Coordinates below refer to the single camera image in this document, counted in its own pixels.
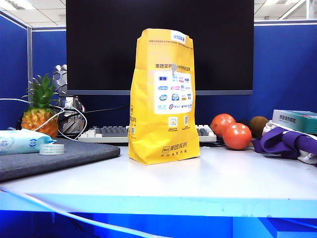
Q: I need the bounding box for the pineapple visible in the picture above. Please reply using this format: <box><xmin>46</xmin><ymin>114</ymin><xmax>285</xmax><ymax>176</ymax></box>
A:
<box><xmin>20</xmin><ymin>73</ymin><xmax>60</xmax><ymax>139</ymax></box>

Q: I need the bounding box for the wet wipes pack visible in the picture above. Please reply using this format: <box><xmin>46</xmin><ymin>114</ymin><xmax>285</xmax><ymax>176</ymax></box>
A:
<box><xmin>0</xmin><ymin>128</ymin><xmax>56</xmax><ymax>156</ymax></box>

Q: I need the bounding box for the clear tape roll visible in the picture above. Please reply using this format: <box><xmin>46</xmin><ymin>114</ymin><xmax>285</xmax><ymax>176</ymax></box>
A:
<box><xmin>39</xmin><ymin>143</ymin><xmax>65</xmax><ymax>156</ymax></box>

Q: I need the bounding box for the black cable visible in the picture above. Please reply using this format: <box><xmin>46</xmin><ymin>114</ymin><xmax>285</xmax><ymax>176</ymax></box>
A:
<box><xmin>56</xmin><ymin>104</ymin><xmax>131</xmax><ymax>122</ymax></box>

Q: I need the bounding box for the silver robot figurine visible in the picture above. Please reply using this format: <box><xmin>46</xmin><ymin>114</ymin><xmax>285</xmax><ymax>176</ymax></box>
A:
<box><xmin>51</xmin><ymin>63</ymin><xmax>86</xmax><ymax>136</ymax></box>

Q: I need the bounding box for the grey white keyboard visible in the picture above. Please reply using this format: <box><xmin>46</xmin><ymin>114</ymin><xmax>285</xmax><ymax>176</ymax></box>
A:
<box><xmin>77</xmin><ymin>124</ymin><xmax>217</xmax><ymax>144</ymax></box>

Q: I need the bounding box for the dark grey desk mat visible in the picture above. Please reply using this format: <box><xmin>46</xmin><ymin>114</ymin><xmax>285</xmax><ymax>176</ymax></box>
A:
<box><xmin>0</xmin><ymin>137</ymin><xmax>121</xmax><ymax>183</ymax></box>

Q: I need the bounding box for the black computer monitor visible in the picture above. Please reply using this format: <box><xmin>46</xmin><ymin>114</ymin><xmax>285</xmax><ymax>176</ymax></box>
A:
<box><xmin>65</xmin><ymin>0</ymin><xmax>255</xmax><ymax>96</ymax></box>

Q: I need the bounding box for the teal medicine box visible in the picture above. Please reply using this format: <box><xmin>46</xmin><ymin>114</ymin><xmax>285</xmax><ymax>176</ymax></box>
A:
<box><xmin>271</xmin><ymin>109</ymin><xmax>317</xmax><ymax>134</ymax></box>

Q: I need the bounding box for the orange tomato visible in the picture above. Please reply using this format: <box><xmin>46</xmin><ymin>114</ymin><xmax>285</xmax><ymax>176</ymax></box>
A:
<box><xmin>222</xmin><ymin>122</ymin><xmax>253</xmax><ymax>150</ymax></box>
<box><xmin>210</xmin><ymin>113</ymin><xmax>236</xmax><ymax>138</ymax></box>

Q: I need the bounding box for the white cable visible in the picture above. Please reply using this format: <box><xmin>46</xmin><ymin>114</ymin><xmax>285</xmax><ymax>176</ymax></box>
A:
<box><xmin>0</xmin><ymin>187</ymin><xmax>171</xmax><ymax>238</ymax></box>
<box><xmin>0</xmin><ymin>98</ymin><xmax>88</xmax><ymax>141</ymax></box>

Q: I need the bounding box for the brown kiwi fruit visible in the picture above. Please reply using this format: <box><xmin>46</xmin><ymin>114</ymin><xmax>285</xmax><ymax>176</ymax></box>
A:
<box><xmin>249</xmin><ymin>115</ymin><xmax>269</xmax><ymax>138</ymax></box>

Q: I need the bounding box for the purple cloth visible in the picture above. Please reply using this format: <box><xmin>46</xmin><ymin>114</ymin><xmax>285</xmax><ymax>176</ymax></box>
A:
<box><xmin>252</xmin><ymin>126</ymin><xmax>317</xmax><ymax>160</ymax></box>

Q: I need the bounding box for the yellow paper bag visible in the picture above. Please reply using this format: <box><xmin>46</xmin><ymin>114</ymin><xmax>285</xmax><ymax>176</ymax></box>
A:
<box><xmin>127</xmin><ymin>28</ymin><xmax>201</xmax><ymax>166</ymax></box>

